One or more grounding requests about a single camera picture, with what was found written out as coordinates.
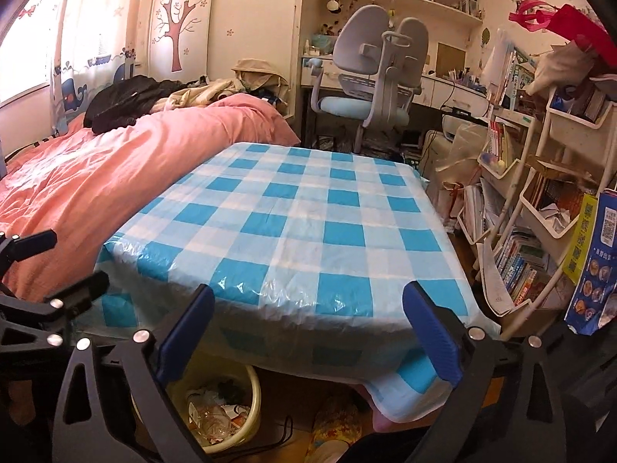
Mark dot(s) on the clear plastic bottle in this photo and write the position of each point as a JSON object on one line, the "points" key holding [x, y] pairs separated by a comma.
{"points": [[212, 419]]}

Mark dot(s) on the beige fabric bag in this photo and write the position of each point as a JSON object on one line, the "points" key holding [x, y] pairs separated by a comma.
{"points": [[554, 67]]}

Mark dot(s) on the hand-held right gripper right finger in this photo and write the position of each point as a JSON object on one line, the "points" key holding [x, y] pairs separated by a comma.
{"points": [[431, 337]]}

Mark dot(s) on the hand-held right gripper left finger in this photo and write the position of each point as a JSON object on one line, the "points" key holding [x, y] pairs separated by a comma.
{"points": [[185, 333]]}

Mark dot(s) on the white wardrobe with tree decal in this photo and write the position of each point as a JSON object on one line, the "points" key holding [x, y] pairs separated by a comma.
{"points": [[226, 9]]}

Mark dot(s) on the white printer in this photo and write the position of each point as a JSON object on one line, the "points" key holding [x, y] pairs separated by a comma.
{"points": [[458, 128]]}

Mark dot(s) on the red orange snack wrapper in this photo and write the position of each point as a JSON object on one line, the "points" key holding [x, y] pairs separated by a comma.
{"points": [[238, 419]]}

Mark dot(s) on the white tiered storage rack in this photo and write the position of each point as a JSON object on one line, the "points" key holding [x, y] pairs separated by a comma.
{"points": [[564, 125]]}

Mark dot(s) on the black clothing pile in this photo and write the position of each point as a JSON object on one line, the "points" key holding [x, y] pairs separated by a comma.
{"points": [[125, 99]]}

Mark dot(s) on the beige clothing pile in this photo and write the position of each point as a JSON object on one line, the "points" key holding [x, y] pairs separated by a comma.
{"points": [[212, 91]]}

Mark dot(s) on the row of books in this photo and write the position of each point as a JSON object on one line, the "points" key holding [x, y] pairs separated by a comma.
{"points": [[523, 265]]}

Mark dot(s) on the whale printed curtain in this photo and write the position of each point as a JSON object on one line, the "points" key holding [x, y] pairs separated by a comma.
{"points": [[72, 91]]}

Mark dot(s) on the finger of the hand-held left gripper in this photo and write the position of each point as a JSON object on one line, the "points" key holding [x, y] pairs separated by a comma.
{"points": [[82, 292], [33, 243]]}

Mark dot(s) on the pile of newspapers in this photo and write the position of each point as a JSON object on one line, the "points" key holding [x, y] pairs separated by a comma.
{"points": [[491, 275]]}

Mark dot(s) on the blue checked tablecloth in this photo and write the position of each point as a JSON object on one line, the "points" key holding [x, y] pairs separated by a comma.
{"points": [[299, 212]]}

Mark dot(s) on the red fabric bag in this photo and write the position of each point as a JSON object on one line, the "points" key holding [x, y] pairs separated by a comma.
{"points": [[573, 24]]}

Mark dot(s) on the blue yellow printed bag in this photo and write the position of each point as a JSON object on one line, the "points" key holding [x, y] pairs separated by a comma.
{"points": [[595, 270]]}

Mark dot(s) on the pink bed blanket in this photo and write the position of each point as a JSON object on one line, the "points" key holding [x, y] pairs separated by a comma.
{"points": [[120, 169]]}

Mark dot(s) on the grey blue desk chair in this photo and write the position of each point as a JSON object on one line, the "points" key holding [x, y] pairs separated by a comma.
{"points": [[361, 43]]}

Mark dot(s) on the clear plastic bag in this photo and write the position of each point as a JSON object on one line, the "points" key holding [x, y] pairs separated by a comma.
{"points": [[462, 149]]}

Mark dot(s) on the cream plastic waste bin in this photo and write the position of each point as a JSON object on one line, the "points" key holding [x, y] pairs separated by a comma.
{"points": [[247, 395]]}

